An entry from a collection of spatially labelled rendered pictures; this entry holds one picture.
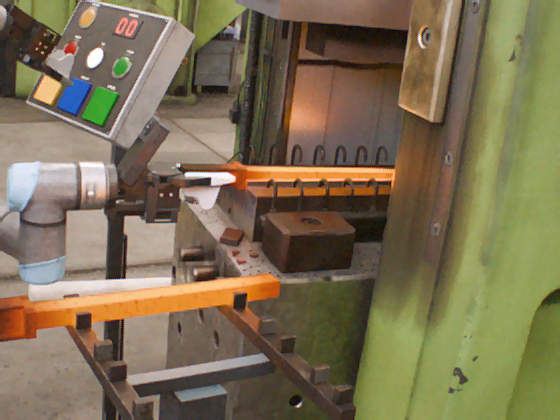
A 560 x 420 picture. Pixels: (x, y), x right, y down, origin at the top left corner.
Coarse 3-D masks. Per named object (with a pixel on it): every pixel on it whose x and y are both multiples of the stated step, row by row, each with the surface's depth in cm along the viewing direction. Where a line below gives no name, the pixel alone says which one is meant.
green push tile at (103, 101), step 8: (96, 88) 168; (104, 88) 167; (96, 96) 167; (104, 96) 166; (112, 96) 164; (88, 104) 168; (96, 104) 166; (104, 104) 165; (112, 104) 164; (88, 112) 167; (96, 112) 166; (104, 112) 164; (88, 120) 167; (96, 120) 165; (104, 120) 164
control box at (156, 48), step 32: (64, 32) 183; (96, 32) 176; (128, 32) 170; (160, 32) 164; (160, 64) 166; (32, 96) 182; (128, 96) 163; (160, 96) 168; (96, 128) 165; (128, 128) 165
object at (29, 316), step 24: (144, 288) 102; (168, 288) 103; (192, 288) 104; (216, 288) 105; (240, 288) 106; (264, 288) 108; (0, 312) 91; (24, 312) 91; (48, 312) 93; (72, 312) 94; (96, 312) 96; (120, 312) 98; (144, 312) 100; (168, 312) 101; (0, 336) 91; (24, 336) 92
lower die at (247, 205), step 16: (224, 192) 143; (240, 192) 136; (256, 192) 130; (272, 192) 131; (288, 192) 132; (304, 192) 133; (320, 192) 134; (336, 192) 135; (368, 192) 137; (384, 192) 139; (224, 208) 143; (240, 208) 136; (256, 208) 129; (288, 208) 132; (304, 208) 133; (320, 208) 134; (336, 208) 135; (368, 208) 137; (384, 208) 139; (240, 224) 136; (256, 224) 130; (256, 240) 131
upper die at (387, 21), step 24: (240, 0) 134; (264, 0) 124; (288, 0) 119; (312, 0) 120; (336, 0) 122; (360, 0) 123; (384, 0) 125; (408, 0) 126; (336, 24) 123; (360, 24) 125; (384, 24) 126; (408, 24) 128
